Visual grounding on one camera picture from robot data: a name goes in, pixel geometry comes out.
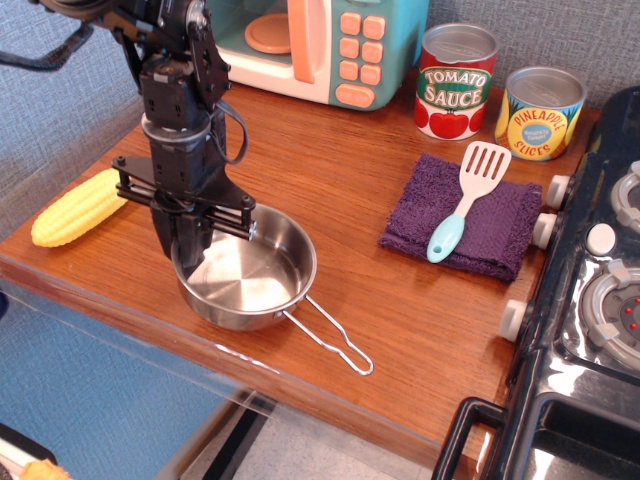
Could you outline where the teal toy microwave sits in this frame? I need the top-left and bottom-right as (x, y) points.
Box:
(206, 1), (429, 111)

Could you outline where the white spatula teal handle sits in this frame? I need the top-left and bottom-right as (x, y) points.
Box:
(426, 141), (512, 263)

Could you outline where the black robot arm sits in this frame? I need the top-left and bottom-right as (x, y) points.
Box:
(42, 1), (256, 270)

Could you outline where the purple folded towel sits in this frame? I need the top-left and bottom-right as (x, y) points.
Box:
(379, 154), (542, 283)

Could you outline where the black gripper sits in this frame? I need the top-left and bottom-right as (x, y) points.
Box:
(112, 107), (256, 270)

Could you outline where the stainless steel sauce pan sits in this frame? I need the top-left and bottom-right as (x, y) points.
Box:
(171, 204), (374, 376)

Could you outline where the black toy stove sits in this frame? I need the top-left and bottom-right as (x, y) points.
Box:
(433, 87), (639, 479)

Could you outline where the yellow toy corn cob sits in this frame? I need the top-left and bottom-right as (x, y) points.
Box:
(31, 169), (127, 248)

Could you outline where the orange fuzzy object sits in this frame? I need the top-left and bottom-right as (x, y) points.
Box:
(1, 460), (71, 480)

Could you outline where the pineapple slices can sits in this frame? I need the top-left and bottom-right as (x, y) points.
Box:
(494, 66), (587, 161)

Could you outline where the black cable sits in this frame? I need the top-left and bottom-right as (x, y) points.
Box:
(0, 22), (95, 72)

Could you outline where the tomato sauce can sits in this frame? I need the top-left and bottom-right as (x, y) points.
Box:
(414, 23), (499, 140)

